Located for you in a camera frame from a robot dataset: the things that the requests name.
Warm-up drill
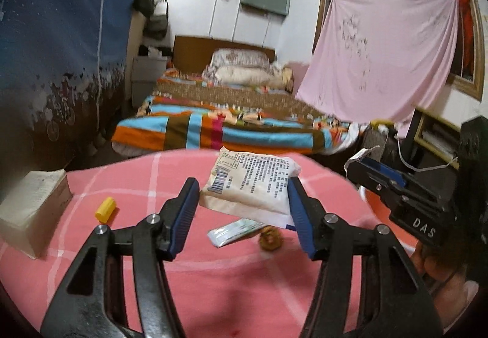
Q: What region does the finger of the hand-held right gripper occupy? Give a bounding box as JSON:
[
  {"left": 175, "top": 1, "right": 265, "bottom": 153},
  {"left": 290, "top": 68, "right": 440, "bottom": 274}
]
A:
[
  {"left": 344, "top": 162, "right": 405, "bottom": 210},
  {"left": 360, "top": 156, "right": 424, "bottom": 190}
]

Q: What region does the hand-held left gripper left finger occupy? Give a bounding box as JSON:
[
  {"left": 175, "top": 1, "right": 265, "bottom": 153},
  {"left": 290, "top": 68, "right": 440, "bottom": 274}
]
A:
[{"left": 40, "top": 177, "right": 200, "bottom": 338}]

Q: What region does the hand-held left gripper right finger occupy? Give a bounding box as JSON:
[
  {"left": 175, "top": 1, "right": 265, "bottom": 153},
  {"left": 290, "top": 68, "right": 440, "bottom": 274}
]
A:
[{"left": 287, "top": 176, "right": 443, "bottom": 338}]

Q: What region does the orange bucket with white rim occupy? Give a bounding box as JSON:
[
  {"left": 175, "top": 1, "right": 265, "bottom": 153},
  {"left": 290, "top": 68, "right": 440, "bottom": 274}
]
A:
[{"left": 358, "top": 185, "right": 420, "bottom": 252}]

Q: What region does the brown walnut shell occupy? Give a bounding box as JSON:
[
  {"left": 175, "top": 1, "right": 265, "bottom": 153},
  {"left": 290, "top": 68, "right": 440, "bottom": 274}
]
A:
[{"left": 258, "top": 227, "right": 283, "bottom": 251}]

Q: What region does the small sachet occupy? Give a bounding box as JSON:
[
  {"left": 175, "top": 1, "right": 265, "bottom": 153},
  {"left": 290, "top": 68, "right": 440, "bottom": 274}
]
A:
[{"left": 208, "top": 219, "right": 269, "bottom": 248}]

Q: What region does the white printed packet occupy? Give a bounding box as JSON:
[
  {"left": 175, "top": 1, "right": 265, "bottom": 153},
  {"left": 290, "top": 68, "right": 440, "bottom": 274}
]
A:
[{"left": 199, "top": 147, "right": 302, "bottom": 229}]

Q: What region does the yellow plastic cap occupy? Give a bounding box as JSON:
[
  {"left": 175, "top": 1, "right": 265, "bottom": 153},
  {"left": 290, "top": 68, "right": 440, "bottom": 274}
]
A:
[{"left": 95, "top": 198, "right": 117, "bottom": 223}]

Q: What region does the person's right hand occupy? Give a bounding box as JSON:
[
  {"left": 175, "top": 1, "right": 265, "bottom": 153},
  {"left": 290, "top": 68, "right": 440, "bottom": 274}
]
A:
[{"left": 414, "top": 241, "right": 482, "bottom": 325}]

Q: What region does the black fan heater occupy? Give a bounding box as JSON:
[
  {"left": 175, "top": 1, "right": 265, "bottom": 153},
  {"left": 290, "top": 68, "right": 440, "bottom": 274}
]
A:
[{"left": 362, "top": 128, "right": 401, "bottom": 167}]

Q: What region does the yellow white power strip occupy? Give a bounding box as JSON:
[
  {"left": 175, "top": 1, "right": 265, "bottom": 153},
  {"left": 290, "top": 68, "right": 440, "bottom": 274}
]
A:
[{"left": 371, "top": 120, "right": 397, "bottom": 133}]

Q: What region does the stack of papers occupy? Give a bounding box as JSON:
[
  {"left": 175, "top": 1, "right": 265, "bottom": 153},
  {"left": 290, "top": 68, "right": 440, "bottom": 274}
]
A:
[{"left": 421, "top": 124, "right": 458, "bottom": 148}]

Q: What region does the wooden shelf desk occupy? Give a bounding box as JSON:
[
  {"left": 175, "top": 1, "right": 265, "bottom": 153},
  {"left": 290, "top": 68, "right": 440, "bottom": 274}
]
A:
[{"left": 414, "top": 109, "right": 464, "bottom": 156}]

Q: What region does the pink checked cloth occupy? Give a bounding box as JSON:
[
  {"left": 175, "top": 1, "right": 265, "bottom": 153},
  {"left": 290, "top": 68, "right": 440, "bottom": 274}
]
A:
[{"left": 0, "top": 149, "right": 420, "bottom": 338}]

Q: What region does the colourful patterned bed sheet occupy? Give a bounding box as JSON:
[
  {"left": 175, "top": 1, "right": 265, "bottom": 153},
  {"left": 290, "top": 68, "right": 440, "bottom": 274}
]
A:
[{"left": 111, "top": 69, "right": 361, "bottom": 156}]

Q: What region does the pink hanging sheet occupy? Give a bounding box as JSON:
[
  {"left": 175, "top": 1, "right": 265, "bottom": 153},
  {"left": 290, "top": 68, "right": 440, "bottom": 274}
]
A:
[{"left": 295, "top": 0, "right": 460, "bottom": 123}]

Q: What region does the yellowish folded bedding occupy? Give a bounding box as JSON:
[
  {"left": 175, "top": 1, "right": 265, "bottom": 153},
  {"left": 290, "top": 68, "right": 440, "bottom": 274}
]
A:
[{"left": 280, "top": 65, "right": 295, "bottom": 92}]

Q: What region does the grey nightstand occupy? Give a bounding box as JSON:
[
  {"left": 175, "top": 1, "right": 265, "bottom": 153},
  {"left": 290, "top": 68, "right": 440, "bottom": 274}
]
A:
[{"left": 131, "top": 55, "right": 168, "bottom": 108}]

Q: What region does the tissue box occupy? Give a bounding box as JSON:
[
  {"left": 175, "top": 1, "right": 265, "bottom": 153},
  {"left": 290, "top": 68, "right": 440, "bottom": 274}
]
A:
[{"left": 0, "top": 169, "right": 73, "bottom": 259}]

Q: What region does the beige pillow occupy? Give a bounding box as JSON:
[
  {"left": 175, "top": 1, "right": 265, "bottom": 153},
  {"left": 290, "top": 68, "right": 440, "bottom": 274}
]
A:
[{"left": 213, "top": 65, "right": 283, "bottom": 86}]

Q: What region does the red hanging cloth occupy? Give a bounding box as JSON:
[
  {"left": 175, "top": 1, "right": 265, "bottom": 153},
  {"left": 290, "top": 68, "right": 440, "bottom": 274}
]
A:
[{"left": 457, "top": 0, "right": 475, "bottom": 75}]

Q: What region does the floral pillow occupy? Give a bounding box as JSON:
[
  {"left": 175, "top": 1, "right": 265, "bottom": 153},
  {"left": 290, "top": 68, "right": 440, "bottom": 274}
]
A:
[{"left": 202, "top": 49, "right": 271, "bottom": 75}]

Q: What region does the wooden bed headboard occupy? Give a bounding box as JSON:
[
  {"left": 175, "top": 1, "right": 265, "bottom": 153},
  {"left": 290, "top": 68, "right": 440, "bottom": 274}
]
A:
[{"left": 173, "top": 35, "right": 276, "bottom": 68}]

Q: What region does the grey hanging bag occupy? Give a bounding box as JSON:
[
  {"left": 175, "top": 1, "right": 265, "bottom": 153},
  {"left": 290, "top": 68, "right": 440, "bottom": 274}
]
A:
[{"left": 147, "top": 0, "right": 169, "bottom": 39}]

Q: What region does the blue dotted wardrobe cover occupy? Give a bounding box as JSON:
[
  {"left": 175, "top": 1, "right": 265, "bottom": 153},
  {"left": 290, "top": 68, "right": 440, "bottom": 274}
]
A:
[{"left": 0, "top": 0, "right": 153, "bottom": 171}]

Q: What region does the white cable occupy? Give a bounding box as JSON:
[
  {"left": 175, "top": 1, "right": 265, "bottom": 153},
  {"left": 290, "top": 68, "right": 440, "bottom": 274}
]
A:
[{"left": 396, "top": 138, "right": 458, "bottom": 173}]

